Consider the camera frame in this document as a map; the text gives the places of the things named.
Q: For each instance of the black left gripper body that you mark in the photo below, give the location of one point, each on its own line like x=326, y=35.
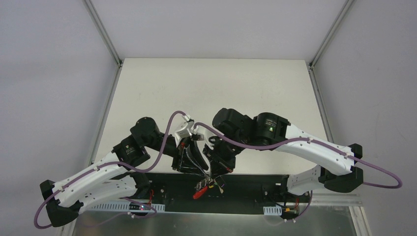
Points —
x=184, y=161

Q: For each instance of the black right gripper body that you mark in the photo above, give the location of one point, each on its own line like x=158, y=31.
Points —
x=220, y=158

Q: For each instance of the silver key organiser plate with rings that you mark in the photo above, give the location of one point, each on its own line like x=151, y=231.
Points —
x=208, y=183

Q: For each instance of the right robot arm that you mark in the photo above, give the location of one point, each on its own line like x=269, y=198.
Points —
x=232, y=132

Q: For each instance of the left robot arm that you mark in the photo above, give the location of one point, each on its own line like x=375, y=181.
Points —
x=118, y=174

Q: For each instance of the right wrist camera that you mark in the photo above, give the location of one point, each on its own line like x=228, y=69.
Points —
x=198, y=133

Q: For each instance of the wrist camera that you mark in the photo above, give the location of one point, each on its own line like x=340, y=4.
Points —
x=184, y=130
x=198, y=133

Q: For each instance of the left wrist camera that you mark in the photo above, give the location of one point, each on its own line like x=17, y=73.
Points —
x=184, y=130

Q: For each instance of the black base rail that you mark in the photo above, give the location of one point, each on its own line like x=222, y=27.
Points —
x=233, y=194

